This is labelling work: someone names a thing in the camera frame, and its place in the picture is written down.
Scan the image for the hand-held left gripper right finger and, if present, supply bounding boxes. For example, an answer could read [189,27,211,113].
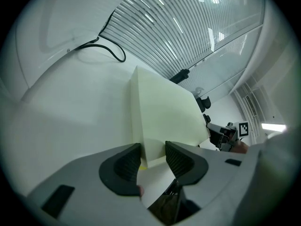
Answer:
[165,140,254,221]

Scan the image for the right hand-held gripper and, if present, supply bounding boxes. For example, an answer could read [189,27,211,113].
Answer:
[203,113,250,152]

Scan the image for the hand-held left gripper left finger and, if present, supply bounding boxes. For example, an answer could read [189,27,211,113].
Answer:
[24,143,163,226]

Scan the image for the pale yellow box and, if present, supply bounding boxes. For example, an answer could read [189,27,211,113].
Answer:
[128,65,211,169]

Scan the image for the person's right forearm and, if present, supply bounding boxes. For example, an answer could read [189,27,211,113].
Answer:
[231,139,250,154]

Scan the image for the white desk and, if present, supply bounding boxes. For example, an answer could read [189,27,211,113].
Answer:
[0,35,212,209]

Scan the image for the black office chair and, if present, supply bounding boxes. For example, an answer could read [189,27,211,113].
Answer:
[196,97,212,110]

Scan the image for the ceiling light panel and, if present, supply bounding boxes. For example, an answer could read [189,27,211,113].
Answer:
[261,123,287,133]

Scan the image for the white window blinds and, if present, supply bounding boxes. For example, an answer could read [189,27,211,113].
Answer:
[98,0,266,96]

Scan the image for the black microwave power cable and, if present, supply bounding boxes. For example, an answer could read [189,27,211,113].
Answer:
[76,38,127,63]

